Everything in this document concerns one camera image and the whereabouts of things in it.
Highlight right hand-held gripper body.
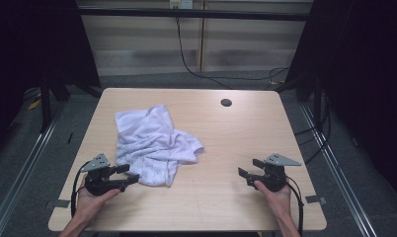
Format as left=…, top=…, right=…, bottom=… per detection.
left=252, top=152, right=302, bottom=193

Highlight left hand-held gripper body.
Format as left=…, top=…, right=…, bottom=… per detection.
left=80, top=152, right=126, bottom=198

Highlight white cloth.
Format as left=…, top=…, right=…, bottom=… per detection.
left=115, top=104, right=205, bottom=188

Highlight person's left hand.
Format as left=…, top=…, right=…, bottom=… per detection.
left=75, top=176, right=121, bottom=223

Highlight person's right hand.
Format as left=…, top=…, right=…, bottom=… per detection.
left=254, top=180, right=293, bottom=218

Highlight grey tape strip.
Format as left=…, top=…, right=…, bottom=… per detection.
left=44, top=198, right=71, bottom=209
left=304, top=195, right=328, bottom=205

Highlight black metal stand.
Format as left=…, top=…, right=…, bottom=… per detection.
left=39, top=73, right=53, bottom=133

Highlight yellow floor scrap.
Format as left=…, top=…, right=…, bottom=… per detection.
left=27, top=98, right=42, bottom=112

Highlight black curtain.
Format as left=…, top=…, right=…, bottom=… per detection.
left=283, top=0, right=397, bottom=208
left=0, top=0, right=102, bottom=166

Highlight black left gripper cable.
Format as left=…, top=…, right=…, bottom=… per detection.
left=70, top=160, right=93, bottom=218

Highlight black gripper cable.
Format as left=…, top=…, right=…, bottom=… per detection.
left=284, top=176, right=305, bottom=237
left=70, top=160, right=93, bottom=218

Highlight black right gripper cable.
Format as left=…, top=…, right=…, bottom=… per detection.
left=284, top=176, right=305, bottom=237

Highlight black floor cables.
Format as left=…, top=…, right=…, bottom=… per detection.
left=293, top=93, right=333, bottom=166

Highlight aluminium floor rail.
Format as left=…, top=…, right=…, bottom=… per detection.
left=0, top=100, right=65, bottom=237
left=299, top=104, right=382, bottom=237

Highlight long black wall cable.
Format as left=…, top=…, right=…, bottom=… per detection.
left=175, top=16, right=290, bottom=91

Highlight black horizontal frame bar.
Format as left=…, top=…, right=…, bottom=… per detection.
left=77, top=7, right=312, bottom=23

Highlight white wall socket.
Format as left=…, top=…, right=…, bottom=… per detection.
left=169, top=0, right=195, bottom=10

